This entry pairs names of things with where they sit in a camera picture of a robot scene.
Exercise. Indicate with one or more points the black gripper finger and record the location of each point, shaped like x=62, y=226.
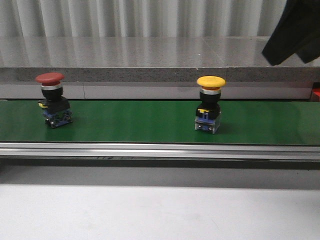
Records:
x=300, y=20
x=308, y=49

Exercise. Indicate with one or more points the yellow push button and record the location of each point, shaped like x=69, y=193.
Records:
x=208, y=113

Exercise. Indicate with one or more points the red push button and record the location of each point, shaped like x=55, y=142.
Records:
x=56, y=108

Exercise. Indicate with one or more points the red plastic tray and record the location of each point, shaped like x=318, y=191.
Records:
x=315, y=92

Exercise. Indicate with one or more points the green conveyor belt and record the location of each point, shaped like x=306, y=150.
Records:
x=164, y=121

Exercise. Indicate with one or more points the grey granite counter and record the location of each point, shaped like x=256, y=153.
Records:
x=151, y=68

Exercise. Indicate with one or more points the white pleated curtain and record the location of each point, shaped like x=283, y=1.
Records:
x=139, y=18

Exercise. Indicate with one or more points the aluminium conveyor frame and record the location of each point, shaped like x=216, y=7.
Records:
x=208, y=151

